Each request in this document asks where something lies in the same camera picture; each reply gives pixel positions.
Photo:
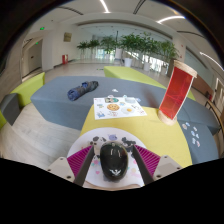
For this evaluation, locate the brown wall plaque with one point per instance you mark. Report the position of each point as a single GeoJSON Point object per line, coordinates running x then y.
{"type": "Point", "coordinates": [67, 37]}

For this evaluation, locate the lime green upholstered bench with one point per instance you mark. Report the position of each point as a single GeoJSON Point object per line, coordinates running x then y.
{"type": "Point", "coordinates": [133, 74]}

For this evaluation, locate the red fire cabinet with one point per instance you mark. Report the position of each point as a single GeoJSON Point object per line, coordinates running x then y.
{"type": "Point", "coordinates": [64, 59]}

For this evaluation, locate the ceiling strip lights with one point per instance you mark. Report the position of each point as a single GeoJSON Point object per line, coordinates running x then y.
{"type": "Point", "coordinates": [168, 18]}

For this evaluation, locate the large grey upholstered bench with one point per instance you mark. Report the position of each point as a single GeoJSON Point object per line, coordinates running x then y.
{"type": "Point", "coordinates": [63, 100]}

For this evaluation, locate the dark blue bundled cloth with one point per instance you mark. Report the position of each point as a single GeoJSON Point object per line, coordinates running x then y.
{"type": "Point", "coordinates": [81, 89]}

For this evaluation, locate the lime green sofa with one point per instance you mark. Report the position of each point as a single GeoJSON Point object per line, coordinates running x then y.
{"type": "Point", "coordinates": [28, 88]}

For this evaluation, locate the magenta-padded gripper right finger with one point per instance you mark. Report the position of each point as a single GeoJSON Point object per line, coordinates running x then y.
{"type": "Point", "coordinates": [148, 160]}

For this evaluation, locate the small white paper scrap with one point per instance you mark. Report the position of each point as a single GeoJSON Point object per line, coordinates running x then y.
{"type": "Point", "coordinates": [114, 90]}

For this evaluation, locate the group of small stickers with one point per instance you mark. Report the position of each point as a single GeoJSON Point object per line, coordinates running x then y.
{"type": "Point", "coordinates": [192, 134]}

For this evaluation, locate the round white printed mouse pad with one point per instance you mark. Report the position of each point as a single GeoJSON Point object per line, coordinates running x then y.
{"type": "Point", "coordinates": [110, 135]}

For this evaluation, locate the row of potted plants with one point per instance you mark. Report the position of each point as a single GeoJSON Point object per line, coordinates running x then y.
{"type": "Point", "coordinates": [140, 46]}

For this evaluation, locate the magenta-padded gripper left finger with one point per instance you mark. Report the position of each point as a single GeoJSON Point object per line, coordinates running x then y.
{"type": "Point", "coordinates": [78, 160]}

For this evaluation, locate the black computer mouse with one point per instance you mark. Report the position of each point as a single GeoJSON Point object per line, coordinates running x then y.
{"type": "Point", "coordinates": [114, 160]}

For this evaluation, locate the wooden chair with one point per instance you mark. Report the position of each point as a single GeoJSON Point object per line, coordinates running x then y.
{"type": "Point", "coordinates": [216, 115]}

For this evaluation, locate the white sticker sheet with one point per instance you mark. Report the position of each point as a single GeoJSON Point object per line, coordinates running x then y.
{"type": "Point", "coordinates": [118, 107]}

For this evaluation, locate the dark grey ottoman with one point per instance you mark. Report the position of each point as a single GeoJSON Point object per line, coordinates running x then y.
{"type": "Point", "coordinates": [9, 107]}

